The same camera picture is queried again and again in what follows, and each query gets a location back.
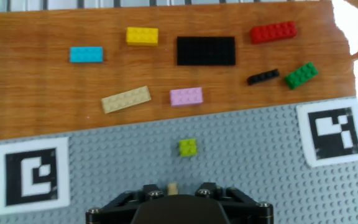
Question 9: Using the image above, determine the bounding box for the small lime Lego brick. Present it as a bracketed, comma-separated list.
[178, 138, 198, 157]

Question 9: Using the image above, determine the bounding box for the long tan Lego plate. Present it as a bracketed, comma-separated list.
[100, 85, 152, 114]

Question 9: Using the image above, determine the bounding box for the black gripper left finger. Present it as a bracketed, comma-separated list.
[85, 184, 168, 224]

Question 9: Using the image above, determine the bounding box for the wood grain table mat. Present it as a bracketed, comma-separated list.
[0, 0, 358, 224]

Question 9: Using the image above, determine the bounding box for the pink Lego brick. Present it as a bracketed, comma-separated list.
[169, 86, 204, 108]

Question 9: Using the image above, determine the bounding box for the cyan Lego brick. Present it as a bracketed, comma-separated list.
[69, 46, 104, 64]

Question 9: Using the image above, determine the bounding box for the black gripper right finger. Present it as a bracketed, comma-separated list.
[178, 182, 275, 224]

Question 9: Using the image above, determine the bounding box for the yellow Lego brick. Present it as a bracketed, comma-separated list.
[126, 26, 160, 47]

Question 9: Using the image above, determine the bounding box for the red Lego brick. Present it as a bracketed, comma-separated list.
[249, 21, 298, 45]

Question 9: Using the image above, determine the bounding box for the small tan Lego piece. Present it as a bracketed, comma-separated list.
[167, 182, 179, 196]

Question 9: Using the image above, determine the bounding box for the black white fiducial marker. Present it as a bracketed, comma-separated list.
[0, 136, 71, 217]
[295, 98, 358, 169]

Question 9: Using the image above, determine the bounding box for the narrow black Lego plate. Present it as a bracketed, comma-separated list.
[246, 68, 281, 86]

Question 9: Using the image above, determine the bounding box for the large black Lego plate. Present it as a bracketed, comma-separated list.
[176, 35, 237, 67]

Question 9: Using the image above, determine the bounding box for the grey Lego baseplate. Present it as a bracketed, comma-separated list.
[0, 96, 358, 224]

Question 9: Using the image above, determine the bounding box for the green Lego brick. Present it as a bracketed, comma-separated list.
[283, 61, 319, 91]

